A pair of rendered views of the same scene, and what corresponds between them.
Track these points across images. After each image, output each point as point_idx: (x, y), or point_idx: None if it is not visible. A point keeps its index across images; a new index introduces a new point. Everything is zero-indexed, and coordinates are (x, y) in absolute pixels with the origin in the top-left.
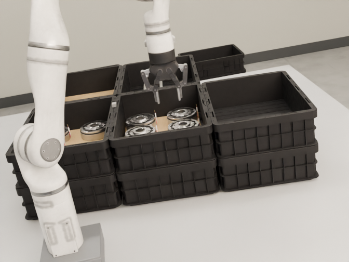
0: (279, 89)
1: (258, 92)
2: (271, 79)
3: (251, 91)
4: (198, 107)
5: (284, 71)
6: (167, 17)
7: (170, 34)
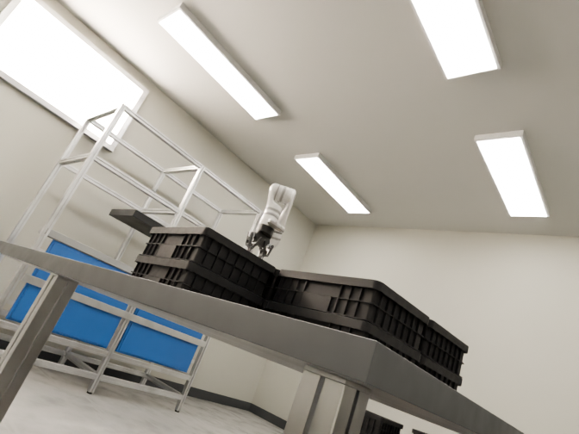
0: (203, 251)
1: (222, 261)
2: (215, 241)
3: (230, 262)
4: (270, 295)
5: (206, 226)
6: (266, 206)
7: (262, 215)
